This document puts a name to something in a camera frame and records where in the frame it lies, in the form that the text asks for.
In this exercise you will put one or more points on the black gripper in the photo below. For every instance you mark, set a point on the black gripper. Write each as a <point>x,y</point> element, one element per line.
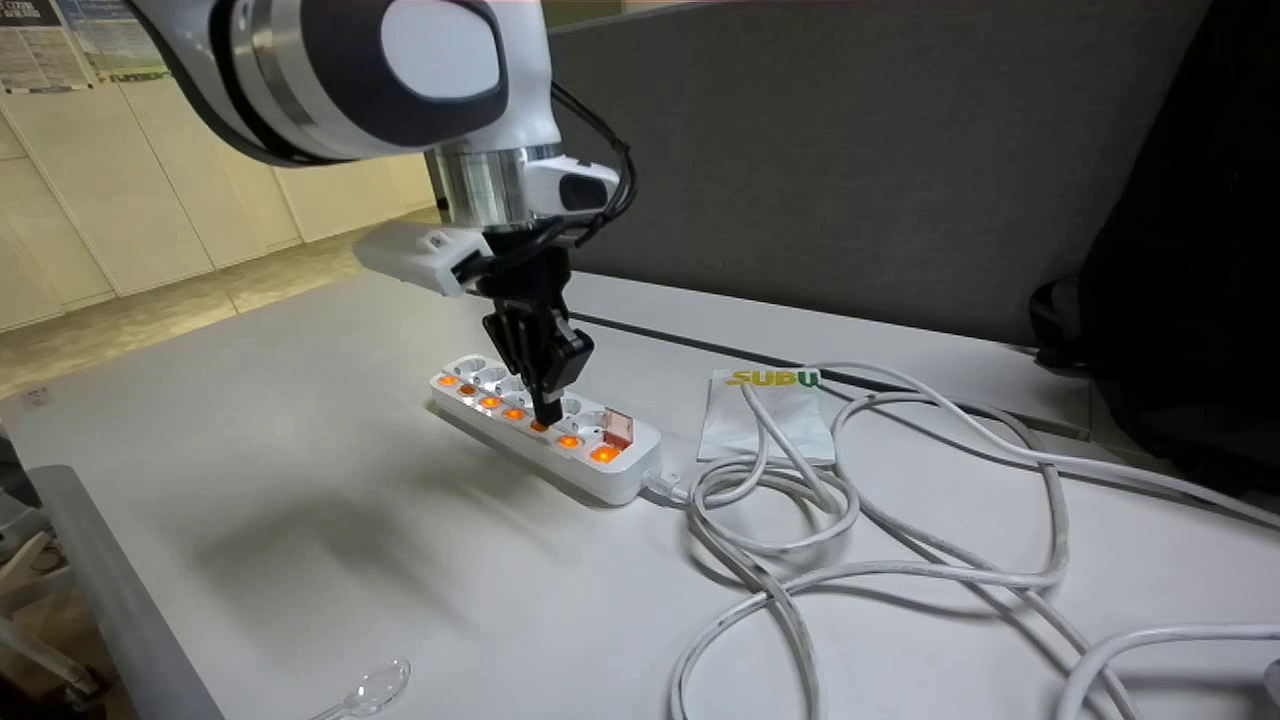
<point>527,274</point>

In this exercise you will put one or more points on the white power strip orange switches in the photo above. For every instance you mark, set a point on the white power strip orange switches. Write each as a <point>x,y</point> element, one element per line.
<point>602,460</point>

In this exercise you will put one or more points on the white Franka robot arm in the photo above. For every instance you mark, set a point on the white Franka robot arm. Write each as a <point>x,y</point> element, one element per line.
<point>372,67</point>

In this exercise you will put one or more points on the white napkin yellow green print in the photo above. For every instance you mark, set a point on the white napkin yellow green print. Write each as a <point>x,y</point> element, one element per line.
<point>803,416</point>

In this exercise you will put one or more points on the clear plastic spoon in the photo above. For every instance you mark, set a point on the clear plastic spoon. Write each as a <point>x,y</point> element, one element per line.
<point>372,690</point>

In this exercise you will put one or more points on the grey desk partition panel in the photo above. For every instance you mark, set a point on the grey desk partition panel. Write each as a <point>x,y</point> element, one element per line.
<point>867,146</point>

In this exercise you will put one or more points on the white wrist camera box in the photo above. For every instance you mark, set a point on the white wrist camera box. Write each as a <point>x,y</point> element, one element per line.
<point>426,257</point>

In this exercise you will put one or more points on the pale blue wall paper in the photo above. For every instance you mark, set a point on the pale blue wall paper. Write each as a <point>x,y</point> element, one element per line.
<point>113,40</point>

